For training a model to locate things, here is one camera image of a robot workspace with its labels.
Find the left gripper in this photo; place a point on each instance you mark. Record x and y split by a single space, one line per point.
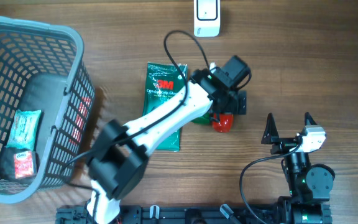
238 104

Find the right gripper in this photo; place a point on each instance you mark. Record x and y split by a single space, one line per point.
270 135

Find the red sriracha sauce bottle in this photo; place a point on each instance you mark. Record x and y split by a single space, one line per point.
223 122

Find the green lid white jar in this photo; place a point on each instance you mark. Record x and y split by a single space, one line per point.
203 120

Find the green 3M gloves packet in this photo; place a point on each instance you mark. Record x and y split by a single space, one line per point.
163 82

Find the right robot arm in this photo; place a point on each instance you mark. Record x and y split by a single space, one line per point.
309 184

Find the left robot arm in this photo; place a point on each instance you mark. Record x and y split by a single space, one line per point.
121 152

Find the white barcode scanner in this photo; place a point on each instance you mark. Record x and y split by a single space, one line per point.
207 18

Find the grey plastic mesh basket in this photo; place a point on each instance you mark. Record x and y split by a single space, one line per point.
41 68

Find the pale green wipes packet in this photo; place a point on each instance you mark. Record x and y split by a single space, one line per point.
24 130

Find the red tissue packet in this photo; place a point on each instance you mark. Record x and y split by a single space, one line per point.
24 164

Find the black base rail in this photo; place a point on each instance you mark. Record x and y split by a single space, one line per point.
222 214

